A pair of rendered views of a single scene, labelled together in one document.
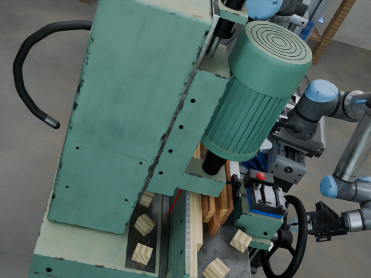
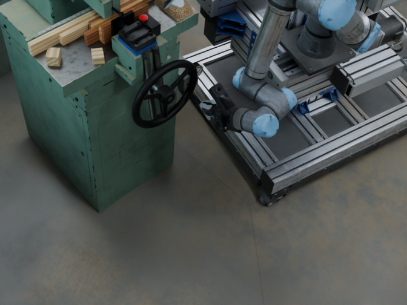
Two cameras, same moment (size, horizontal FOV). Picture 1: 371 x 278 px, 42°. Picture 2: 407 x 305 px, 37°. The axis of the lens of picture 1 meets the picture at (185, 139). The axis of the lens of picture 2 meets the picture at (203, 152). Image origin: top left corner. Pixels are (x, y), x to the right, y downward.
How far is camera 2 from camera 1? 1.85 m
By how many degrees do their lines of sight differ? 41
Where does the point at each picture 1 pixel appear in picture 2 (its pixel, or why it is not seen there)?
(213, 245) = (79, 49)
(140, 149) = not seen: outside the picture
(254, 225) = (122, 55)
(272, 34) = not seen: outside the picture
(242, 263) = (83, 68)
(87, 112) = not seen: outside the picture
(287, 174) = (271, 81)
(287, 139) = (287, 46)
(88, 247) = (26, 21)
